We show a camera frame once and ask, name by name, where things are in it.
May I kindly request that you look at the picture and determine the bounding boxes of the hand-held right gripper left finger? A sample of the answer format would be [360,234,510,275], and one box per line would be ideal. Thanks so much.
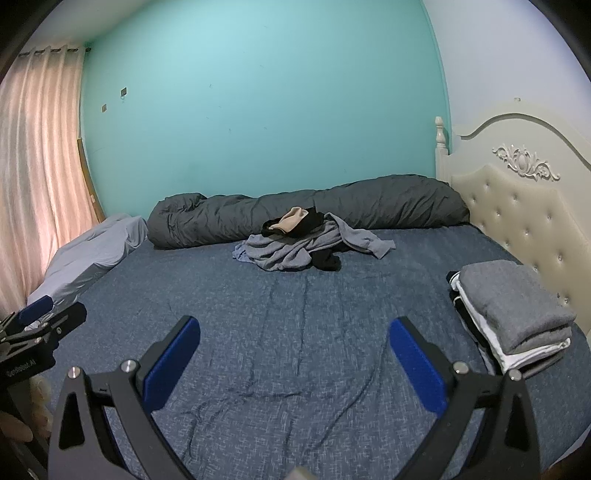
[47,316,201,480]

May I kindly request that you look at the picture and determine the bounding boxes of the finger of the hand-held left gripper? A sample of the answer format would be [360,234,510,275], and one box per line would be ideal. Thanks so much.
[18,295,54,326]
[32,302,88,352]

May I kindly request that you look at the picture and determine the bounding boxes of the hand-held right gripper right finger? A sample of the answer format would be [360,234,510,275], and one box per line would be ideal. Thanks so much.
[389,316,542,480]

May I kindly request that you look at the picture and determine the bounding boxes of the grey fleece sweater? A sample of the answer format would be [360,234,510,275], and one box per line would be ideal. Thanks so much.
[240,217,397,272]

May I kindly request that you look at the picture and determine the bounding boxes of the person's left hand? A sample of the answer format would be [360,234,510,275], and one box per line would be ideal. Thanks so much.
[0,375,52,445]

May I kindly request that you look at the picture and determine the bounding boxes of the light grey pillow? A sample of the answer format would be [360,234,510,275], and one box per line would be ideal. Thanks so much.
[27,213,149,330]

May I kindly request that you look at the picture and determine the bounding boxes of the blue bed sheet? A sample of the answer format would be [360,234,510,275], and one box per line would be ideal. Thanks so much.
[28,224,591,480]

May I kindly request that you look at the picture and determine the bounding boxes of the black cloth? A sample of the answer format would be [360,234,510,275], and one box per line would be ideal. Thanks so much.
[311,249,342,272]

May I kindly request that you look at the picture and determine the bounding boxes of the pink curtain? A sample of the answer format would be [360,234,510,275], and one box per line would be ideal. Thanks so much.
[0,46,108,315]

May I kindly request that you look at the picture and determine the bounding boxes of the dark grey rolled duvet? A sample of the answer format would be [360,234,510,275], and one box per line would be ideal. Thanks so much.
[147,174,471,250]

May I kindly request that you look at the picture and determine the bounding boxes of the black beige-lined garment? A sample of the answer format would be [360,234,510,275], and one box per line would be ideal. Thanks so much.
[262,207,329,238]

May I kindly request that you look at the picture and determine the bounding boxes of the cream tufted headboard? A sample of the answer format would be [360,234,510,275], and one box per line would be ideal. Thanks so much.
[434,98,591,337]

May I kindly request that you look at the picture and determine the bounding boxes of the curtain rod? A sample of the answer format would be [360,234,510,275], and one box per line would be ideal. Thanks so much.
[21,45,90,56]

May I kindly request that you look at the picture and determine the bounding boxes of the wooden window frame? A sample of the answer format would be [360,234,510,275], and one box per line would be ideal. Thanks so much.
[76,137,106,220]

